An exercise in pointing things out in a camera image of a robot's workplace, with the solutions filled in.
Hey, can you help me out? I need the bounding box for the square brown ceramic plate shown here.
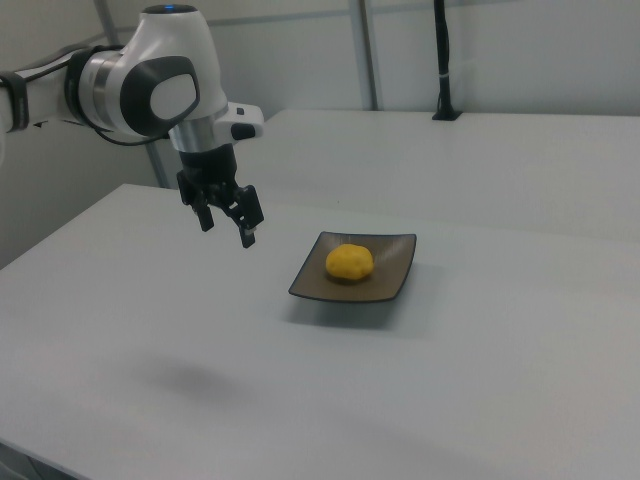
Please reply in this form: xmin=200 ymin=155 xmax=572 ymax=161
xmin=288 ymin=230 xmax=418 ymax=304

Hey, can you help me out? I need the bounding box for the black velcro strap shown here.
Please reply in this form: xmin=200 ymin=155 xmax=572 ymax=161
xmin=0 ymin=71 xmax=32 ymax=135

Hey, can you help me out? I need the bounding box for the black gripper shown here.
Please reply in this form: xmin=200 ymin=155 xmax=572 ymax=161
xmin=175 ymin=143 xmax=266 ymax=250

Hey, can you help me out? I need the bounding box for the black pole with base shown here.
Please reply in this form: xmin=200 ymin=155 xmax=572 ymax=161
xmin=431 ymin=0 xmax=464 ymax=122

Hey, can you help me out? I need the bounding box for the yellow potato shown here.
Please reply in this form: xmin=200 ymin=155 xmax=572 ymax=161
xmin=325 ymin=243 xmax=375 ymax=284

